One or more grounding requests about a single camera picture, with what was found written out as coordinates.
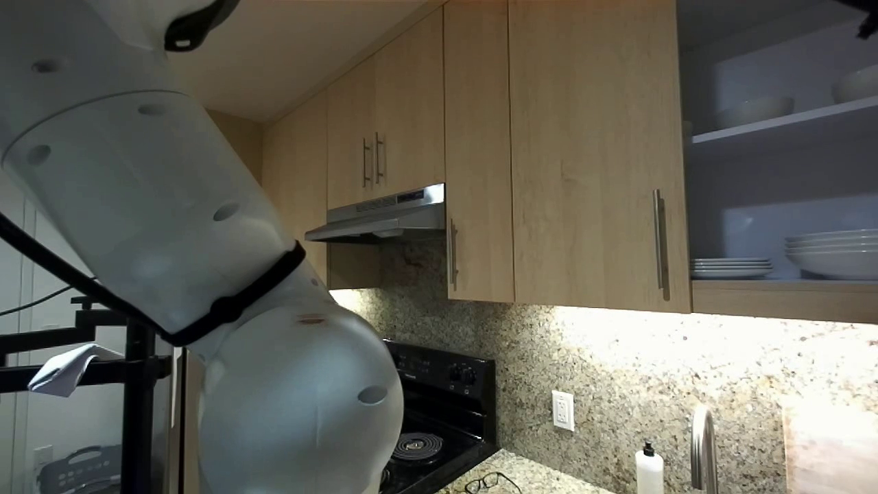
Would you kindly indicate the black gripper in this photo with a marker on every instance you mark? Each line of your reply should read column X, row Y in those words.
column 867, row 8

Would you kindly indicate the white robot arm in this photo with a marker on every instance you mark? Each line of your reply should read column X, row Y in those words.
column 172, row 228

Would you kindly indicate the left wooden cabinet door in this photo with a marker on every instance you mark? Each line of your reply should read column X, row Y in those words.
column 600, row 202

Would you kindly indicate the narrow wooden cabinet door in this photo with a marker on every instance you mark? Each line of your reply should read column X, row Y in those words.
column 479, row 152

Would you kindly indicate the stack of white plates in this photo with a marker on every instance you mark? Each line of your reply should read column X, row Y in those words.
column 836, row 254

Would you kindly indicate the small white plates stack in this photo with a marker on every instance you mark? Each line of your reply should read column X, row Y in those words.
column 730, row 266

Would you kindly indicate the wooden cutting board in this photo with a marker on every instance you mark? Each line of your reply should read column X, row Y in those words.
column 830, row 447

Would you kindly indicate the chrome kitchen faucet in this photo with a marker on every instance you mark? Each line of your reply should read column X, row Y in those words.
column 703, row 453

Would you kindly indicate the stainless range hood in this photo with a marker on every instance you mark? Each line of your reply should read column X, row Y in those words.
column 386, row 218

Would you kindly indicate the white soap dispenser bottle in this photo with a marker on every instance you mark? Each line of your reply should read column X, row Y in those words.
column 649, row 469

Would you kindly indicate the wooden cabinets above hood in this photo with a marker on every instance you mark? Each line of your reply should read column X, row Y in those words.
column 375, row 133

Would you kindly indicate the black stove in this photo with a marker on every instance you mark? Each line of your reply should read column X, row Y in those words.
column 448, row 419

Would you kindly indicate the white paper tag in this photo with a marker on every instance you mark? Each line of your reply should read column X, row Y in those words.
column 62, row 373

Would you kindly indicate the dark basket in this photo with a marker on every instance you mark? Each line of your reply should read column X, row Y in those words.
column 88, row 469

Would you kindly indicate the white wall outlet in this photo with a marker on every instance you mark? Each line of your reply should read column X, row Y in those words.
column 563, row 410

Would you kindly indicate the black camera stand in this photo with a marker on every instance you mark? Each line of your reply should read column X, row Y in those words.
column 139, row 371

